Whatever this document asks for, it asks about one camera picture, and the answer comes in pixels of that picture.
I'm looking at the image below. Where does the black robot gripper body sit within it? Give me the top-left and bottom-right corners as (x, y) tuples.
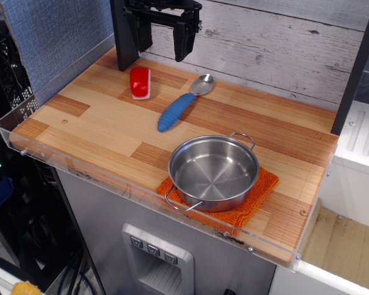
(123, 1), (202, 33)

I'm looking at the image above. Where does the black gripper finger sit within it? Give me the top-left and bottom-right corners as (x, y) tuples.
(173, 22), (198, 62)
(137, 19), (153, 52)

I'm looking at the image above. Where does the silver metal pot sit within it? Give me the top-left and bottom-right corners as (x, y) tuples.
(164, 132), (260, 212)

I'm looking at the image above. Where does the blue fabric panel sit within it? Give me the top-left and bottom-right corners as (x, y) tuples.
(0, 1), (115, 106)

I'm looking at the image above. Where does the orange knitted cloth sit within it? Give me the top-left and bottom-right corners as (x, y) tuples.
(156, 166), (280, 229)

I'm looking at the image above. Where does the clear acrylic table guard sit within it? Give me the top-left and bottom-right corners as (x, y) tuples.
(0, 49), (338, 268)

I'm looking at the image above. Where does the grey toy fridge dispenser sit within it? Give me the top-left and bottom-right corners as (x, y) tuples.
(122, 223), (194, 294)

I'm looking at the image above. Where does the white toy sink counter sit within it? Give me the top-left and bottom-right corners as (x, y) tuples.
(303, 101), (369, 294)

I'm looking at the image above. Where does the black vertical post left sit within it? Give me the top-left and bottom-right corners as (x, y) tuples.
(109, 0), (139, 71)

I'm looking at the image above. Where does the black vertical post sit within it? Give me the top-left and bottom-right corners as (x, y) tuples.
(330, 21), (369, 135)
(109, 0), (139, 71)

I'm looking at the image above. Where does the blue handled metal spoon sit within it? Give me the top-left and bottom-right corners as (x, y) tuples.
(157, 74), (215, 132)

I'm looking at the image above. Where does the black vertical post right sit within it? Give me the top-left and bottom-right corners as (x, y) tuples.
(330, 21), (369, 135)

